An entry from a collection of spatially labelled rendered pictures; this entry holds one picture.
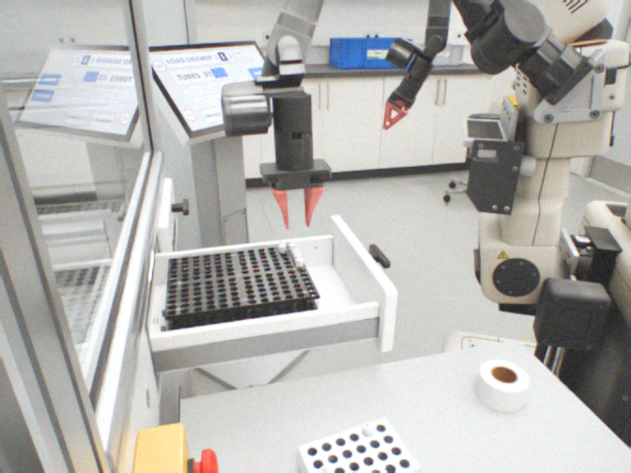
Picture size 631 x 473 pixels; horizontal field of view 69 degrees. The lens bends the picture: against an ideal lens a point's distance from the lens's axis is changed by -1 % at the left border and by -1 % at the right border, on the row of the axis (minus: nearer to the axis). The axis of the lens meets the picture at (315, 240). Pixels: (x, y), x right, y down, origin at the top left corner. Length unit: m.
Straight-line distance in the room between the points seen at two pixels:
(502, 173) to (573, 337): 0.39
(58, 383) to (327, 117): 3.59
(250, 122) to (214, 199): 1.04
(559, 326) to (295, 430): 0.67
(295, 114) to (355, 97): 3.19
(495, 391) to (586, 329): 0.47
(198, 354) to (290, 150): 0.31
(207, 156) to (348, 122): 2.35
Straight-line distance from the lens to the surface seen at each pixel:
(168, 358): 0.67
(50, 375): 0.29
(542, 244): 1.15
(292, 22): 0.73
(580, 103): 0.94
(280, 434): 0.69
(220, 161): 1.65
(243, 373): 1.88
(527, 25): 0.88
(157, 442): 0.50
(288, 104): 0.66
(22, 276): 0.26
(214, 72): 1.62
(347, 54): 3.94
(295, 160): 0.68
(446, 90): 4.15
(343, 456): 0.62
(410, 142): 4.12
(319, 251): 0.89
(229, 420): 0.71
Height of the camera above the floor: 1.27
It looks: 26 degrees down
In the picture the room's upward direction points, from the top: straight up
